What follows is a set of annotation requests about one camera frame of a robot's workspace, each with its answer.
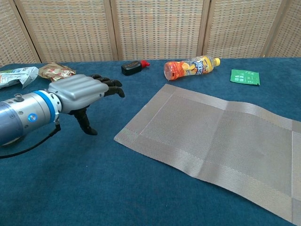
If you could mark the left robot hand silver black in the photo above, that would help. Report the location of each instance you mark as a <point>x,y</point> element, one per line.
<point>77,90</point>

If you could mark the brown woven placemat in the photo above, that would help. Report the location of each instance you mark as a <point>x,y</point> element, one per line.
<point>211,141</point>

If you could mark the gold red snack wrapper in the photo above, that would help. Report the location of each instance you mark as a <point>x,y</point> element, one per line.
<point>55,70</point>

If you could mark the black bottle red cap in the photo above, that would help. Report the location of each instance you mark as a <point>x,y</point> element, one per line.
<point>130,67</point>

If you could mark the white snack bag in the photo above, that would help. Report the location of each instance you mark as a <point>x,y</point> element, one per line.
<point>14,76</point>

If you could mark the woven bamboo folding screen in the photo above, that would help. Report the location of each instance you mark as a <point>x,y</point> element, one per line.
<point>160,28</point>

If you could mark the orange drink bottle yellow cap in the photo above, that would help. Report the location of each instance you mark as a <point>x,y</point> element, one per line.
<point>188,68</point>

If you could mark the green tea sachet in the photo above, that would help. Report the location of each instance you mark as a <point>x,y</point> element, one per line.
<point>244,77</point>

